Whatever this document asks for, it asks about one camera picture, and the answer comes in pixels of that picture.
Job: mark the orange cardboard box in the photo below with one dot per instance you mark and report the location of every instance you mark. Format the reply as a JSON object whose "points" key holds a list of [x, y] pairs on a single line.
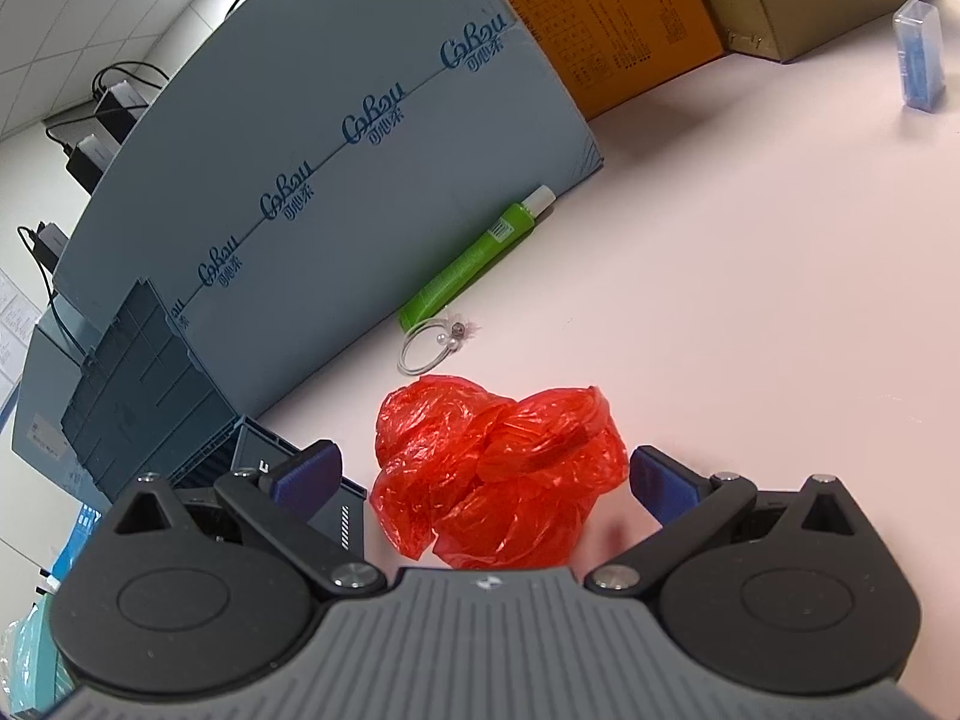
{"points": [[615, 22]]}

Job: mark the green squeeze tube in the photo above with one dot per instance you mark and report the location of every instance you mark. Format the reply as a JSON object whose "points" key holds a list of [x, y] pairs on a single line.
{"points": [[472, 262]]}

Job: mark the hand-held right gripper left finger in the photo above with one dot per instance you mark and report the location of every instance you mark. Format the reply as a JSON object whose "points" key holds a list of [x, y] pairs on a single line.
{"points": [[307, 481]]}

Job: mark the teal plastic packet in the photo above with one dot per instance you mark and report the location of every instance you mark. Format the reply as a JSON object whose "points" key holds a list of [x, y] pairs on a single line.
{"points": [[30, 660]]}

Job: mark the red plastic bag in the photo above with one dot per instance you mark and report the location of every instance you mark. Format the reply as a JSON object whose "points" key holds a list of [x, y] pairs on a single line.
{"points": [[495, 480]]}

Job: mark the black power adapter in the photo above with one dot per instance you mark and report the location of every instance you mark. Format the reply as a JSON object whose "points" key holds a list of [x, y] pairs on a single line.
{"points": [[52, 244], [94, 157], [120, 101]]}

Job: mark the white wall paper sheet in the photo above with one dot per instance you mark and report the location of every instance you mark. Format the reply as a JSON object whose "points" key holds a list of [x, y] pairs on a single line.
{"points": [[15, 337]]}

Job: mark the blue cardboard sheet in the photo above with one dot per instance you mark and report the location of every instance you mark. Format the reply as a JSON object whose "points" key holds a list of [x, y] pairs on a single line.
{"points": [[337, 202]]}

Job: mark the blue ribbed storage box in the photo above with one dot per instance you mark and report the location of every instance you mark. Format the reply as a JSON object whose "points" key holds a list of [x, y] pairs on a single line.
{"points": [[135, 405]]}

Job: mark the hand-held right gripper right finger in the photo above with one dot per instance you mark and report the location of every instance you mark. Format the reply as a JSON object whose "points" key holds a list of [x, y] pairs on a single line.
{"points": [[660, 486]]}

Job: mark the small clear blue case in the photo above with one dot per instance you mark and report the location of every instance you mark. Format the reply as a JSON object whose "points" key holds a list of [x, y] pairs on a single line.
{"points": [[919, 52]]}

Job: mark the light blue packet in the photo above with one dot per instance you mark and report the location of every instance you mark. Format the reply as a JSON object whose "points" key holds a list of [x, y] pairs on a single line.
{"points": [[75, 544]]}

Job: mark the blue-grey cardboard box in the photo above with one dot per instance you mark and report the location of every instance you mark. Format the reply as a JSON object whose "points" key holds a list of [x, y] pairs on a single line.
{"points": [[45, 390]]}

